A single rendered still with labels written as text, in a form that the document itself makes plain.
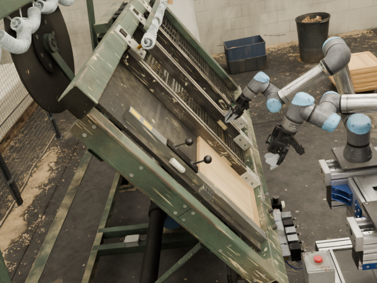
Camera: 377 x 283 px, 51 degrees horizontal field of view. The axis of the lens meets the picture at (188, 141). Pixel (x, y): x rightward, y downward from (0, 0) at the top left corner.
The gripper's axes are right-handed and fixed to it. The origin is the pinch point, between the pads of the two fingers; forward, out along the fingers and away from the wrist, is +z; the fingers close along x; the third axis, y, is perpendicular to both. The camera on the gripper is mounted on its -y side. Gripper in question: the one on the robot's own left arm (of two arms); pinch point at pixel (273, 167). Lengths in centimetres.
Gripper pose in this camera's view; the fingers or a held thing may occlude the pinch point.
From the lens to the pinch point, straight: 177.6
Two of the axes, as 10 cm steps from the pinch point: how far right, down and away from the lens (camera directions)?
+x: -0.4, 5.1, -8.6
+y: -9.5, -2.8, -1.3
